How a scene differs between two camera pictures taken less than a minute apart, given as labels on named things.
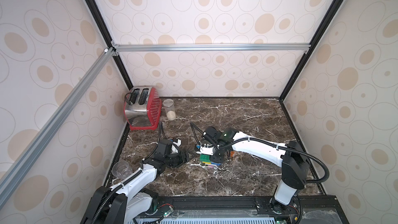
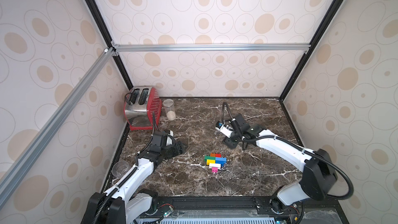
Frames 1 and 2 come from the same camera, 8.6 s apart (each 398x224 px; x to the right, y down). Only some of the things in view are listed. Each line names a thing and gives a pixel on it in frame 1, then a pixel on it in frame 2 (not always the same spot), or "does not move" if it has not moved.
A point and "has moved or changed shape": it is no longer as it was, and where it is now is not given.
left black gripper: (182, 159) -> (177, 150)
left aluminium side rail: (13, 169) does not move
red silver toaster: (142, 106) does not move
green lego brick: (205, 158) has moved or changed shape
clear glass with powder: (170, 109) does not move
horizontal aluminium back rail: (305, 47) does not move
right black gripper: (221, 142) -> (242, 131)
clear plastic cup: (121, 169) does not move
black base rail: (313, 209) does not move
